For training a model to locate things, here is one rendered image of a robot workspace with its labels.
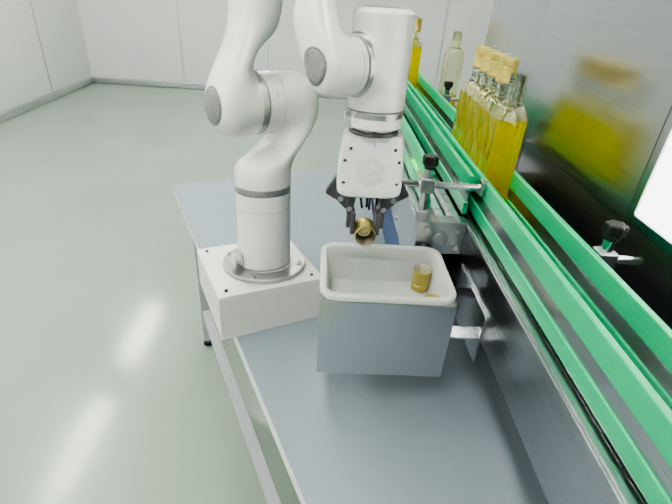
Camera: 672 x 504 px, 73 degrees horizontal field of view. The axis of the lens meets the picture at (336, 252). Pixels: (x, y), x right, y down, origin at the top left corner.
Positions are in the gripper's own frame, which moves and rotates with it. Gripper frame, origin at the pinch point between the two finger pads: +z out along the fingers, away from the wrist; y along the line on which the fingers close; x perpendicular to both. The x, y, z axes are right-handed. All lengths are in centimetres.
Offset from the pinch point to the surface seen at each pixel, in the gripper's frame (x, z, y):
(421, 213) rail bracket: 8.3, 1.9, 11.6
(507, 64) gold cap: 21.0, -23.3, 26.4
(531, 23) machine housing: 54, -29, 43
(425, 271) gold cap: 4.4, 12.2, 13.1
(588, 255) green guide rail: -15.0, -3.1, 29.8
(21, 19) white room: 482, 8, -326
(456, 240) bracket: 8.6, 7.5, 19.4
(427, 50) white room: 605, 24, 139
